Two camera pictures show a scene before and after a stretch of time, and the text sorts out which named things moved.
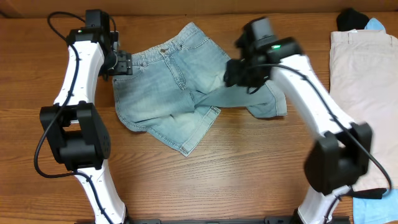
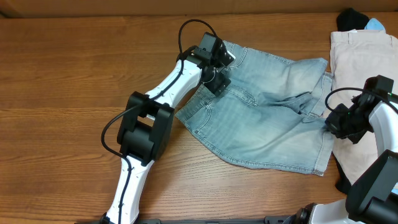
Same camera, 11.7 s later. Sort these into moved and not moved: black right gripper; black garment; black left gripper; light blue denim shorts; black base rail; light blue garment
Moved: black left gripper; black right gripper; light blue denim shorts
Not moved: black base rail; light blue garment; black garment
